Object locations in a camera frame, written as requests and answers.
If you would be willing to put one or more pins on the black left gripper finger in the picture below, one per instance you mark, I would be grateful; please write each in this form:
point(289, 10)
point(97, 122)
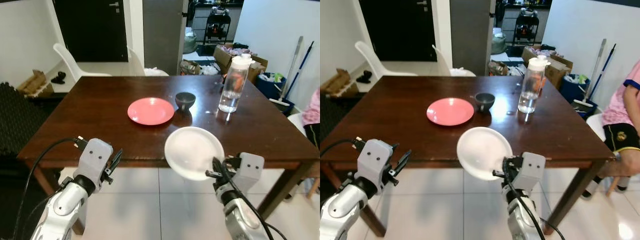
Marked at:
point(120, 157)
point(406, 160)
point(114, 160)
point(401, 162)

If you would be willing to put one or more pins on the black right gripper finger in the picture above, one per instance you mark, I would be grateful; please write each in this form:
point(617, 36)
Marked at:
point(218, 165)
point(506, 165)

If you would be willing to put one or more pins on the white plate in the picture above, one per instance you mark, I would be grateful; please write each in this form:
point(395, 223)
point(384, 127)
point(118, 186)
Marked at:
point(192, 150)
point(482, 150)

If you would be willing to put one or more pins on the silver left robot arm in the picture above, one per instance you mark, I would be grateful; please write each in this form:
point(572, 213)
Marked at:
point(62, 210)
point(345, 210)

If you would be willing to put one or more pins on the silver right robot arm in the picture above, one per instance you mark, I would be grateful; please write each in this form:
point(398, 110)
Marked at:
point(242, 220)
point(522, 220)

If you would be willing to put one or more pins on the dark wooden table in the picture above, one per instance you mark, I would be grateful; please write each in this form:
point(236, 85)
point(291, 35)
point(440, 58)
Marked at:
point(100, 130)
point(400, 132)

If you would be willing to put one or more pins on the pink plate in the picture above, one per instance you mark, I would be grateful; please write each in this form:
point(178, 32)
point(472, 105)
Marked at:
point(450, 111)
point(150, 111)

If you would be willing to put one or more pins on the dark grey bowl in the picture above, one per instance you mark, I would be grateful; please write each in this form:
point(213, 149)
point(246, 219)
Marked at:
point(185, 100)
point(484, 100)

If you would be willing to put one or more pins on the clear water bottle white cap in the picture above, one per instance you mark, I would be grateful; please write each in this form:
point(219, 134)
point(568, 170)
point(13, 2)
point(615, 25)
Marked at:
point(531, 85)
point(232, 85)

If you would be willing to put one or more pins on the white stool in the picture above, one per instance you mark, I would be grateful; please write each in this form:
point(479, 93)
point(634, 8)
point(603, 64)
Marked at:
point(595, 127)
point(296, 122)

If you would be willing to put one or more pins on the black foam mat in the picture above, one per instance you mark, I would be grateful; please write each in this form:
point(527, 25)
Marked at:
point(325, 117)
point(15, 120)

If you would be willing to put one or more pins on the blue bin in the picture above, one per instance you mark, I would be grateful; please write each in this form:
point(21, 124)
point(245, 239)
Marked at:
point(270, 87)
point(572, 90)

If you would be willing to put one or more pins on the black sandal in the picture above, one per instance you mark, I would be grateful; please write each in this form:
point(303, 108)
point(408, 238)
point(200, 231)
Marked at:
point(366, 74)
point(361, 79)
point(61, 75)
point(55, 80)

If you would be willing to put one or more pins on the white plastic chair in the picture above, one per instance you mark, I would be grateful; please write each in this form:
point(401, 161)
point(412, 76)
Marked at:
point(442, 65)
point(70, 62)
point(372, 62)
point(137, 65)

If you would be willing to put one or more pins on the small open cardboard box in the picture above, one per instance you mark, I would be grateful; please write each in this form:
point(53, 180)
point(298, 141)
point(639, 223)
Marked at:
point(190, 67)
point(497, 68)

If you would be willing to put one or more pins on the flattened cardboard pieces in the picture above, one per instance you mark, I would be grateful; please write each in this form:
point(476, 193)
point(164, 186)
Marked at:
point(340, 84)
point(35, 85)

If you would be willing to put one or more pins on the person in pink shirt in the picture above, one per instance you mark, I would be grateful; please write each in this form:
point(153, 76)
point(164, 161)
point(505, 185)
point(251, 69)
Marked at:
point(622, 105)
point(312, 112)

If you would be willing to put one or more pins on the large cardboard box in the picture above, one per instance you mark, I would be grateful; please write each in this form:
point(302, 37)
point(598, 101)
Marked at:
point(560, 69)
point(257, 67)

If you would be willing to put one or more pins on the pile of clothes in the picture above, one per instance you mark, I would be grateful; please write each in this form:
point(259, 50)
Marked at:
point(240, 46)
point(546, 48)

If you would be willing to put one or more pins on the green bag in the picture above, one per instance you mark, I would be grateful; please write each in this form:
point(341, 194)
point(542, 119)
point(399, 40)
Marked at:
point(498, 43)
point(190, 42)

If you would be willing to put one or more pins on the black door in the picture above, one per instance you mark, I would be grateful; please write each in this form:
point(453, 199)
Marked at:
point(90, 30)

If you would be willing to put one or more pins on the black trolley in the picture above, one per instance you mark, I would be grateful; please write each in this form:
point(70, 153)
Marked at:
point(217, 27)
point(526, 27)

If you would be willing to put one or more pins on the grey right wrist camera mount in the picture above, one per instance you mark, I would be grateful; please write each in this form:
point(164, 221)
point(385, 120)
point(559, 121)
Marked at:
point(251, 172)
point(532, 172)

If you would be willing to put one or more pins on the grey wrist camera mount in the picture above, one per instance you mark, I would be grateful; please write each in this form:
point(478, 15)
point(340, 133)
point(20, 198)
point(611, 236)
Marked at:
point(251, 172)
point(375, 159)
point(95, 157)
point(532, 172)

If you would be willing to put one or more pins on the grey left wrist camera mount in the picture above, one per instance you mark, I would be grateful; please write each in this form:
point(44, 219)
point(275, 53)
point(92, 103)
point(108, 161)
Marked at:
point(375, 159)
point(95, 157)

